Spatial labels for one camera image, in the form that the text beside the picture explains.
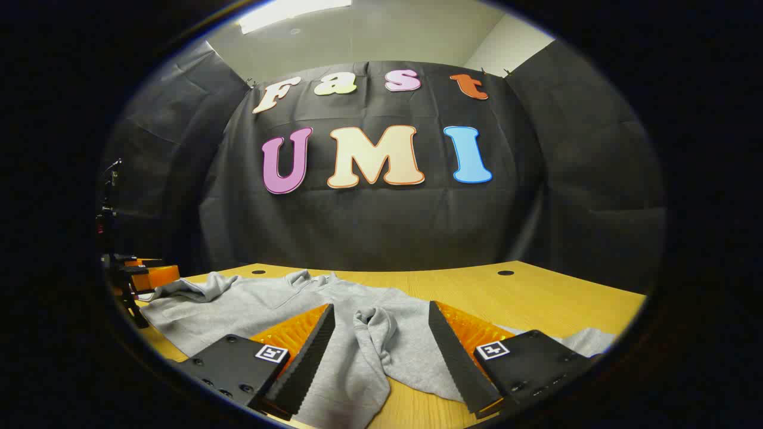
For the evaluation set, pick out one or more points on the black backdrop cloth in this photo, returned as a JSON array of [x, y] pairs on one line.
[[369, 226]]

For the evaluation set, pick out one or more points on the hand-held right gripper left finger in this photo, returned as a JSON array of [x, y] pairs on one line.
[[304, 369]]

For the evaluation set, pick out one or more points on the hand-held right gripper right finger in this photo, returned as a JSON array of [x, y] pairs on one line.
[[459, 363]]

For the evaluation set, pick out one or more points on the gray sweatshirt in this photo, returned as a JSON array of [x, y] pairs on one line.
[[238, 310]]

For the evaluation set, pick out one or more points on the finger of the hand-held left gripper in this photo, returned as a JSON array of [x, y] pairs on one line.
[[156, 277], [143, 261]]

